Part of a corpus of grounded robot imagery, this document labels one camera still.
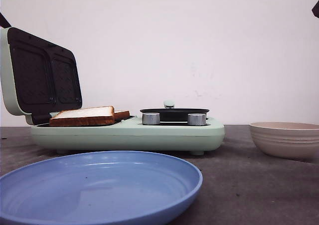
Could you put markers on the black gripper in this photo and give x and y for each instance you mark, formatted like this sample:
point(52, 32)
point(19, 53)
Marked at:
point(315, 10)

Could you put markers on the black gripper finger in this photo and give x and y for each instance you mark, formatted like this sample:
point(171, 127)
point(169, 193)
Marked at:
point(3, 22)

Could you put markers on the mint green sandwich maker lid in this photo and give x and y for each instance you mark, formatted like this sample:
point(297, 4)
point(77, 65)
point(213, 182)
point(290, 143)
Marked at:
point(37, 77)

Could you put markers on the beige ribbed bowl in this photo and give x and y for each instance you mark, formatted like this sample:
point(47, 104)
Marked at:
point(286, 139)

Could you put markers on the toast slice with brown crust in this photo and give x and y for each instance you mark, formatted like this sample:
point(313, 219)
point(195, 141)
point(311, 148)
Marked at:
point(121, 115)

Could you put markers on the mint green breakfast maker base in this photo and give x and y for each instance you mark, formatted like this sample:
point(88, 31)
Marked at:
point(131, 134)

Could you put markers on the silver right control knob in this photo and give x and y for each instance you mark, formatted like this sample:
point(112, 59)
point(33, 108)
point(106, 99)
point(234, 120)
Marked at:
point(196, 119)

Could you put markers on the silver control knob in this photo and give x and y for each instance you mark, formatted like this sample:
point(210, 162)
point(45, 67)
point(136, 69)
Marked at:
point(150, 118)
point(196, 119)

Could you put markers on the silver left control knob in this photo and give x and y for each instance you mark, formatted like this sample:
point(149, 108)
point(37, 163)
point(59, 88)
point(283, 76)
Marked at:
point(150, 118)

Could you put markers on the small black frying pan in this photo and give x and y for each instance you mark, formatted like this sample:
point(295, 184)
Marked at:
point(172, 114)

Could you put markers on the blue round plate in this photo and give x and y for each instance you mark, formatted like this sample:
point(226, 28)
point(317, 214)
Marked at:
point(99, 188)

